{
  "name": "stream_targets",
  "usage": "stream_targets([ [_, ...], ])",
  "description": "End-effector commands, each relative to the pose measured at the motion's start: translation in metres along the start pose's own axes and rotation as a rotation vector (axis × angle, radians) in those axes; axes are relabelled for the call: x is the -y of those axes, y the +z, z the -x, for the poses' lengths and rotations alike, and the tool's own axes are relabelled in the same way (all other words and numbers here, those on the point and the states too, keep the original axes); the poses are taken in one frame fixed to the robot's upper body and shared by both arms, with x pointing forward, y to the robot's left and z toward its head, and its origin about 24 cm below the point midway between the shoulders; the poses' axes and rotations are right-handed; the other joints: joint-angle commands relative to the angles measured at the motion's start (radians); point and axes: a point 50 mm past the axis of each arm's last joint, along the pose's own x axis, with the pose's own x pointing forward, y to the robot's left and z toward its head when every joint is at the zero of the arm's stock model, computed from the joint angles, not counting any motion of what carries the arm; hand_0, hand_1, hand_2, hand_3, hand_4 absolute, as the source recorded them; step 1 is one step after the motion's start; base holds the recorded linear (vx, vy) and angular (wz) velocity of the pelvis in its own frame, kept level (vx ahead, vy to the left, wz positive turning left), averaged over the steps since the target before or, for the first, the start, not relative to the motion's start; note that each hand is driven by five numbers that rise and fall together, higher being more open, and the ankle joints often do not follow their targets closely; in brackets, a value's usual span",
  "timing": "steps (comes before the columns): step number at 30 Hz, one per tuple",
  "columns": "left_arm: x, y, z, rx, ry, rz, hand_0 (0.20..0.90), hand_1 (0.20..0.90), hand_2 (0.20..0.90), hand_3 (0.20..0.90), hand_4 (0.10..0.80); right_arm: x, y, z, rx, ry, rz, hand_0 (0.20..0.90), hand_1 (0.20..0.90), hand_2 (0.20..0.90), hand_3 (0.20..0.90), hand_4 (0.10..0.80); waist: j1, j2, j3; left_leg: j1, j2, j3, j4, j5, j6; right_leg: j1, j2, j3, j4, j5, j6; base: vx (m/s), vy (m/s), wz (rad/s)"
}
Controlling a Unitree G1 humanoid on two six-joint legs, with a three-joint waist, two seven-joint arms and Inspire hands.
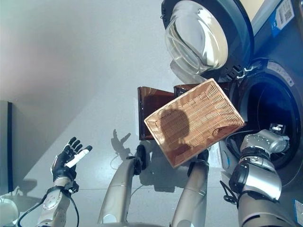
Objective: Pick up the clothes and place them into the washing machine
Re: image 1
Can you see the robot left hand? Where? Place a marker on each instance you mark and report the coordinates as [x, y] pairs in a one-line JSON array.
[[62, 165]]

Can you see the rectangular wicker basket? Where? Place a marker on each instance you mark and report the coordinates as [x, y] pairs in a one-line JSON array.
[[213, 106]]

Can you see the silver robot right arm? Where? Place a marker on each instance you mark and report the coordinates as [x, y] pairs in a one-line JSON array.
[[258, 179]]

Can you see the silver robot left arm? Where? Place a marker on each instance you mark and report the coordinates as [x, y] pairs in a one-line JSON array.
[[54, 203]]

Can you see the dark grey washing machine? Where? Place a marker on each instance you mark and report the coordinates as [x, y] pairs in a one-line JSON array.
[[279, 71]]

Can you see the grey panel with dark edge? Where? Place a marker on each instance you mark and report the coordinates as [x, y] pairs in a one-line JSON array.
[[4, 146]]

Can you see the white rounded object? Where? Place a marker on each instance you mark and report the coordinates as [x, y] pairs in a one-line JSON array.
[[9, 209]]

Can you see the black robot left foot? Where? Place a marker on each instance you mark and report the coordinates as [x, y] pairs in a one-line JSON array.
[[141, 156]]

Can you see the black robot foot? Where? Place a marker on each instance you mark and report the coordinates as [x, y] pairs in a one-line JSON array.
[[141, 156], [203, 156]]

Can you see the silver robot right leg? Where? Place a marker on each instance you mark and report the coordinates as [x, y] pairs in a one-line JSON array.
[[191, 191]]

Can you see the black robot right foot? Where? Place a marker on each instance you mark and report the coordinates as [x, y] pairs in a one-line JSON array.
[[203, 156]]

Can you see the round glass washer door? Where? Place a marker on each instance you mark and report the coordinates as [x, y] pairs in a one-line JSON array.
[[201, 35]]

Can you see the blue sticker with text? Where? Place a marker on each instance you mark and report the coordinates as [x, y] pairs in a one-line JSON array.
[[298, 210]]

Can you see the blue white energy sticker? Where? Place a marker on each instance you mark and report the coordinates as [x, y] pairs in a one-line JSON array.
[[282, 17]]

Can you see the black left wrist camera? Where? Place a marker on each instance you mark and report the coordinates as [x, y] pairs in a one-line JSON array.
[[72, 186]]

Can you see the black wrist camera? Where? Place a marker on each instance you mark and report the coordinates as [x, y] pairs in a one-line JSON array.
[[277, 128], [72, 186]]

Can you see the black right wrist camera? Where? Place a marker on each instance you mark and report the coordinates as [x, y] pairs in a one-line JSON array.
[[277, 128]]

